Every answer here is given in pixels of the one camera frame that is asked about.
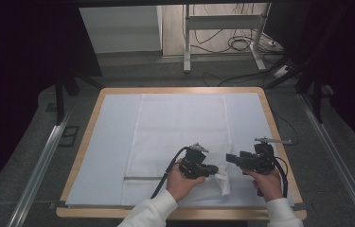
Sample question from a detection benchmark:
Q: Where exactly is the person's right hand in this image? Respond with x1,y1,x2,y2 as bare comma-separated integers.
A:
240,166,284,203

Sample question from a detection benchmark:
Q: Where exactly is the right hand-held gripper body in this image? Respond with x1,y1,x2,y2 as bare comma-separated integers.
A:
253,136,293,175

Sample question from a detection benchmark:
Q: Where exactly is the black metal stand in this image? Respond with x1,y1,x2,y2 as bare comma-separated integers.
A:
53,67,105,126
265,55,332,125

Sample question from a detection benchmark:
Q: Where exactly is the dark curtain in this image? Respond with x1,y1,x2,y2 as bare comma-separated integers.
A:
262,0,355,160
0,0,103,206

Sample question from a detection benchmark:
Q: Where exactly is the aluminium floor rail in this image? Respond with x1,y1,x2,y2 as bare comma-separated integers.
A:
295,92,355,227
6,113,73,227

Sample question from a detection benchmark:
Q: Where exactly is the person's left hand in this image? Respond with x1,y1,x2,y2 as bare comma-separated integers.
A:
165,158,207,203

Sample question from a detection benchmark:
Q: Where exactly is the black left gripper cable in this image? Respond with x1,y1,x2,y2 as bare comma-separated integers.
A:
150,146,190,200

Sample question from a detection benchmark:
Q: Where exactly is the white mesh laundry bag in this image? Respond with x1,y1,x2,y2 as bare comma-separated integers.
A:
120,93,234,208

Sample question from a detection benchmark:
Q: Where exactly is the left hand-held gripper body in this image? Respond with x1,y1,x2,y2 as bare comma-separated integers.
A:
178,142,211,181

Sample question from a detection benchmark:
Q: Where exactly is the white power strip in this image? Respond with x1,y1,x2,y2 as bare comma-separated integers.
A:
273,63,293,79

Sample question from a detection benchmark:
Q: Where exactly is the white table cover sheet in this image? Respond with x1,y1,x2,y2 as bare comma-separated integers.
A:
64,92,296,209

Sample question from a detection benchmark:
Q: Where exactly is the wooden-edged table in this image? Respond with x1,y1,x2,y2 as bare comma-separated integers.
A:
55,86,308,221

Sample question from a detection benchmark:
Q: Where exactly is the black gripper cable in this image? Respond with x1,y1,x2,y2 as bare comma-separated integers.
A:
272,155,290,200
150,146,190,200

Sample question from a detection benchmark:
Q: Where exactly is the tangle of black floor cables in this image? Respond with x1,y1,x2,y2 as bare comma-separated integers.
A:
189,3,285,55

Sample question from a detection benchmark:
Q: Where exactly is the white cabinet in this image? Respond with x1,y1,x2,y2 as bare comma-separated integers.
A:
78,5,164,55

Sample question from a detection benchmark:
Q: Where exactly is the thin black floor cable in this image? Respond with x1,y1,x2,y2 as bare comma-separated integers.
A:
272,111,300,148

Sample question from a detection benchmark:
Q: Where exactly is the white metal desk frame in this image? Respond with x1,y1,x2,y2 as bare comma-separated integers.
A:
182,3,273,75

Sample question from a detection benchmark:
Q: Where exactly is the black floor vent plate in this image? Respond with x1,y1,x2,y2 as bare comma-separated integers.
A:
58,125,80,148

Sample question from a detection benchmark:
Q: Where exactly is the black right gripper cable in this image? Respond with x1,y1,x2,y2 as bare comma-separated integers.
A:
272,155,290,200

